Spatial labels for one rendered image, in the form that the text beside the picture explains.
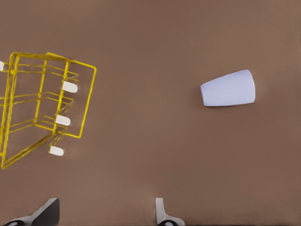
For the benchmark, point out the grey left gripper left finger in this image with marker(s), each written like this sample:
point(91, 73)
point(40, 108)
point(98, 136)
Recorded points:
point(48, 212)

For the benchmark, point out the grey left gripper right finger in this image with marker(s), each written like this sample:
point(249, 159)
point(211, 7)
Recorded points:
point(160, 213)

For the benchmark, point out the pale lavender cup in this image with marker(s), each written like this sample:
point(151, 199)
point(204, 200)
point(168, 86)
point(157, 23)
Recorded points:
point(229, 88)

